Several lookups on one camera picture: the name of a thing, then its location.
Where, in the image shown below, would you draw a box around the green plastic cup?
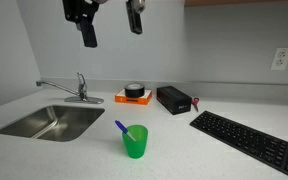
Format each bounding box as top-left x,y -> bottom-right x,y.
121,124 -> 149,160

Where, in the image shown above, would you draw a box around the chrome sink faucet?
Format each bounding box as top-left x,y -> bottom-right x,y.
35,72 -> 105,105

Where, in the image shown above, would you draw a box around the flat orange white box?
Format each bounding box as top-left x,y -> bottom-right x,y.
114,88 -> 153,106

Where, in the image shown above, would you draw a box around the long black box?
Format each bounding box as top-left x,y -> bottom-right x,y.
156,85 -> 193,116

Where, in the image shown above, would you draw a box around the stainless steel sink basin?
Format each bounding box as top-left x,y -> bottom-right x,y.
0,105 -> 106,143

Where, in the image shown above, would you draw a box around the black computer keyboard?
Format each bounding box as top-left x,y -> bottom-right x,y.
189,110 -> 288,180

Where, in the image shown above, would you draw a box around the black duct tape roll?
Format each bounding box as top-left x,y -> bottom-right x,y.
123,82 -> 146,99

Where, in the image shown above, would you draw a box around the red handled scissors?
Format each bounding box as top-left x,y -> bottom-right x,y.
191,97 -> 201,113

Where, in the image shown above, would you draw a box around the white wall power outlet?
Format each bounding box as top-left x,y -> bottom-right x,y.
269,47 -> 288,71

